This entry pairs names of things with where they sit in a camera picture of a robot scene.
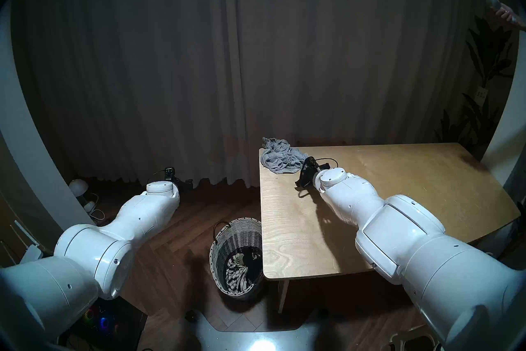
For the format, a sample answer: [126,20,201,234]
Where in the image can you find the black computer case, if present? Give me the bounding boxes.
[62,297,148,351]

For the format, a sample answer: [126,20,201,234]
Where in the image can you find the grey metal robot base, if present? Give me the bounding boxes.
[185,309,330,351]

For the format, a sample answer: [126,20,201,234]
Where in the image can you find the cream plastic chair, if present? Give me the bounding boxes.
[390,323,440,351]

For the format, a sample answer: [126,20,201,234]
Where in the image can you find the tall dark leafy plant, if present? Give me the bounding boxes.
[435,16,517,158]

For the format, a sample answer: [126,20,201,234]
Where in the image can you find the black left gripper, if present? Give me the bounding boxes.
[164,167,194,191]

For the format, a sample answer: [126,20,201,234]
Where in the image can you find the white wifi router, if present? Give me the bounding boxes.
[0,219,44,265]

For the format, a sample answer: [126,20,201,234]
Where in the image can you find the long grey curtain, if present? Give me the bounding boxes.
[10,0,504,189]

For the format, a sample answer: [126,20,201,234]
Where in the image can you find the grey garment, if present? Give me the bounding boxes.
[261,137,309,175]

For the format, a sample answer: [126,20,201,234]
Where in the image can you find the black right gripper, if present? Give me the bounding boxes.
[295,156,332,191]

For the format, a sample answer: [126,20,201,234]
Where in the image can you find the woven wicker laundry hamper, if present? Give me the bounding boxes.
[209,218,264,301]

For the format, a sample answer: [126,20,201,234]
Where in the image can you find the person's bare hand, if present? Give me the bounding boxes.
[494,4,526,31]

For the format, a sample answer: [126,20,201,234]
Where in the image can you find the white floor cable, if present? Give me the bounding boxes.
[88,193,108,225]

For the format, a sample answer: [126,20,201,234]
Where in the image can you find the black white striped garment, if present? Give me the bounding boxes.
[224,255,252,294]

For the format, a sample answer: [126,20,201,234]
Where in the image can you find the light wooden table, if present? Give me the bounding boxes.
[259,143,521,314]

